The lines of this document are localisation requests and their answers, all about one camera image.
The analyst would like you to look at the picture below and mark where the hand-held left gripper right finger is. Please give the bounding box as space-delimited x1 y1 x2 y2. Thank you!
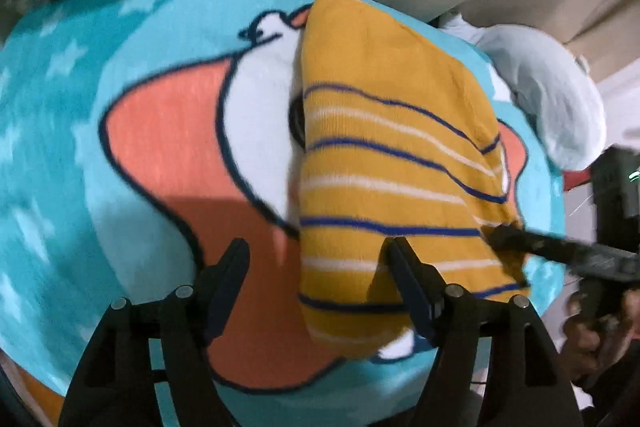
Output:
382 237 584 427

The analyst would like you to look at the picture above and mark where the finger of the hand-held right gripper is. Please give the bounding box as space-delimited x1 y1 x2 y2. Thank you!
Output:
482 224 601 272

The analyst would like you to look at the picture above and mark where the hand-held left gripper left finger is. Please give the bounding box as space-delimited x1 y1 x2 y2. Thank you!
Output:
59 237 251 427

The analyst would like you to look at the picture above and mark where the mustard striped knit sweater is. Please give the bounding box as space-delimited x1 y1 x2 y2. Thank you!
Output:
287 0 532 360

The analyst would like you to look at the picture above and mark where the person's right hand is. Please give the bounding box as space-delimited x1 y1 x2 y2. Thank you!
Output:
561 289 640 390

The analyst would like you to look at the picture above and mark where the red object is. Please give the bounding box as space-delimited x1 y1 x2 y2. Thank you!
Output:
562 167 597 194

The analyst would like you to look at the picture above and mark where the pale blue plush toy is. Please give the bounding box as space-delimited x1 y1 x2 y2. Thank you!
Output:
439 14 607 171

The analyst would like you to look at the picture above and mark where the turquoise star printed blanket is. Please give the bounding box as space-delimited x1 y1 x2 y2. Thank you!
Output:
0 0 567 427

